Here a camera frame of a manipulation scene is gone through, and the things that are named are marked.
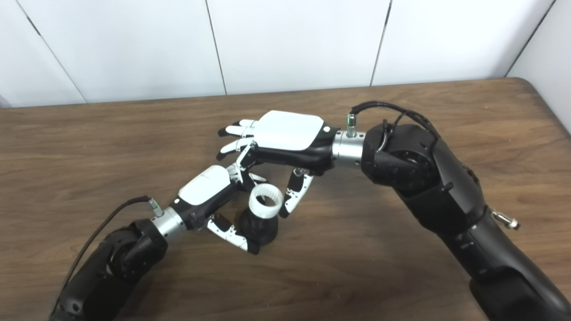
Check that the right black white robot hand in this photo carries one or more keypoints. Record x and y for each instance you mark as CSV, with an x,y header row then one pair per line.
x,y
290,129

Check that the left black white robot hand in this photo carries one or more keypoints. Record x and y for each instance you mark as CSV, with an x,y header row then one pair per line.
x,y
205,185

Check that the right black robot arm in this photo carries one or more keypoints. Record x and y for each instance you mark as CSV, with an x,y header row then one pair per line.
x,y
437,178

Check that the round black plastic part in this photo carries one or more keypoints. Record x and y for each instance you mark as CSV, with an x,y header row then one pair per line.
x,y
261,229

